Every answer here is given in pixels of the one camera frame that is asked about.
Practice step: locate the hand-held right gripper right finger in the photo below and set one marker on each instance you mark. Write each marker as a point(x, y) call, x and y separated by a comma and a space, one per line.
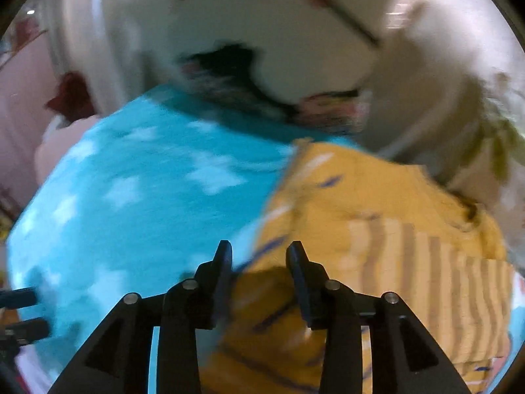
point(298, 279)

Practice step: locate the floral ruffled pillow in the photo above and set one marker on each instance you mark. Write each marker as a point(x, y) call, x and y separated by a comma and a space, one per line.
point(434, 90)

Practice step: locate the bird print cushion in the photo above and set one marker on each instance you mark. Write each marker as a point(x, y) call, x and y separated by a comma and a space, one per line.
point(254, 20)

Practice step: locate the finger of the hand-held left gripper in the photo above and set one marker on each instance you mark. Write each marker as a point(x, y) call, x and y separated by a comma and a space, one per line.
point(28, 329)
point(18, 298)

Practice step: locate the pink cloth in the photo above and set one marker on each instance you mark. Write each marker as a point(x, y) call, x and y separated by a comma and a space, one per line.
point(53, 147)

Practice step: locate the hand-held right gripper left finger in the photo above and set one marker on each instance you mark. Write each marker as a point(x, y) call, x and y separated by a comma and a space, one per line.
point(224, 279)

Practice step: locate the yellow striped knit garment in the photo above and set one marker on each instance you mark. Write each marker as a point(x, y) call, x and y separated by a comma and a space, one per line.
point(369, 197)

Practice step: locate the blue cartoon printed blanket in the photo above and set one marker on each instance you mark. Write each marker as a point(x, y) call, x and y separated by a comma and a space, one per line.
point(123, 213)

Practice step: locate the dark red cloth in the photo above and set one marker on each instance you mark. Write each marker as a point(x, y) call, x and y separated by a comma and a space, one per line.
point(67, 92)

